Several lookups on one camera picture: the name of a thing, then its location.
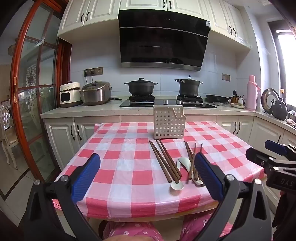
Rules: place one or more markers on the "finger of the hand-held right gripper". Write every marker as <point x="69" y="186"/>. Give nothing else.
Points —
<point x="275" y="147"/>
<point x="259" y="156"/>

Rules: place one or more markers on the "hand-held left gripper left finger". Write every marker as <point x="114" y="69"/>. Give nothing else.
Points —
<point x="86" y="176"/>

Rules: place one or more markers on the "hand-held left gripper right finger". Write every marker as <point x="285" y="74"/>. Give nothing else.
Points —
<point x="208" y="176"/>

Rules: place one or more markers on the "white ceramic spoon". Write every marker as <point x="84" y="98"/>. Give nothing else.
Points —
<point x="185" y="164"/>
<point x="177" y="187"/>

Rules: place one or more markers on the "white plastic utensil basket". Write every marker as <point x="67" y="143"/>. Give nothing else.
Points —
<point x="166" y="125"/>

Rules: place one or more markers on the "beige rag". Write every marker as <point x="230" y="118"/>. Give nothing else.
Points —
<point x="291" y="122"/>

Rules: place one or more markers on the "black kettle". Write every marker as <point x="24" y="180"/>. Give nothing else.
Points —
<point x="279" y="110"/>

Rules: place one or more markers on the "pink checkered tablecloth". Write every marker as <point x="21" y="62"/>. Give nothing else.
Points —
<point x="129" y="162"/>

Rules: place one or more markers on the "steel pot lid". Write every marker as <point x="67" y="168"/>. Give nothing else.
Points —
<point x="268" y="97"/>

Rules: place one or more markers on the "spray bottle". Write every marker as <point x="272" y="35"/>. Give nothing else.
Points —
<point x="281" y="93"/>

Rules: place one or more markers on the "small dish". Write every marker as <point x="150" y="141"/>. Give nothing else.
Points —
<point x="238" y="106"/>

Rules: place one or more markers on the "small white jar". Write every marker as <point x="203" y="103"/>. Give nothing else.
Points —
<point x="241" y="101"/>

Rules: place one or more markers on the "pink thermos flask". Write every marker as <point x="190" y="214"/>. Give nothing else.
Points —
<point x="251" y="95"/>

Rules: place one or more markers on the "brown condiment bottle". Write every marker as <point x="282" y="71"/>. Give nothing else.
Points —
<point x="234" y="98"/>

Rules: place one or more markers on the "small steel bowl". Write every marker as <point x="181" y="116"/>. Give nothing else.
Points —
<point x="220" y="103"/>

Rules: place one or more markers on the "speckled kitchen countertop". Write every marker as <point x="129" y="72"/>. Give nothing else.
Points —
<point x="92" y="110"/>

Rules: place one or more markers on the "person's pink patterned pants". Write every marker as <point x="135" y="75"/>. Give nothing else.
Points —
<point x="129" y="231"/>

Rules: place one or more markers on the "black wok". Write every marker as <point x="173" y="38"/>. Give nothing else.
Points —
<point x="217" y="98"/>

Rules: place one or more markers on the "steel rice cooker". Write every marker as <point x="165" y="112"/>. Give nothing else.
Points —
<point x="96" y="93"/>

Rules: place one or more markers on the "white air fryer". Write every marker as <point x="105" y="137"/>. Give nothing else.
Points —
<point x="69" y="95"/>

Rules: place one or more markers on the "black glass gas hob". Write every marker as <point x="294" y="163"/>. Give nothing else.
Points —
<point x="161" y="104"/>

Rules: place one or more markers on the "white ornate chair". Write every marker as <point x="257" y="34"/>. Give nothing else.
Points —
<point x="9" y="139"/>

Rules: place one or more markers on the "dark framed window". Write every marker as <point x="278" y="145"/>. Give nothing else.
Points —
<point x="285" y="58"/>

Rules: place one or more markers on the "black stock pot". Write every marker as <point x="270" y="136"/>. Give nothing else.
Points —
<point x="188" y="88"/>

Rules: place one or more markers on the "red wooden glass door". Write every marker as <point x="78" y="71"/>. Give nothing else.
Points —
<point x="34" y="88"/>

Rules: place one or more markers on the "black casserole pot with lid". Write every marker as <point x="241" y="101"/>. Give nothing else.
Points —
<point x="141" y="88"/>

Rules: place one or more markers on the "black range hood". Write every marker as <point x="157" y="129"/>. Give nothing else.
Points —
<point x="161" y="39"/>

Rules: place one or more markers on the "small gold wall socket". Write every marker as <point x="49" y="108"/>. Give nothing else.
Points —
<point x="226" y="77"/>

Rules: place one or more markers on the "gold wall socket panel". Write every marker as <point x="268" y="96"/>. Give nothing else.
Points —
<point x="93" y="71"/>

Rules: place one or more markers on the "white wall cabinet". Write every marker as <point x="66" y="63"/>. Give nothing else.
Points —
<point x="161" y="4"/>
<point x="92" y="20"/>
<point x="231" y="25"/>

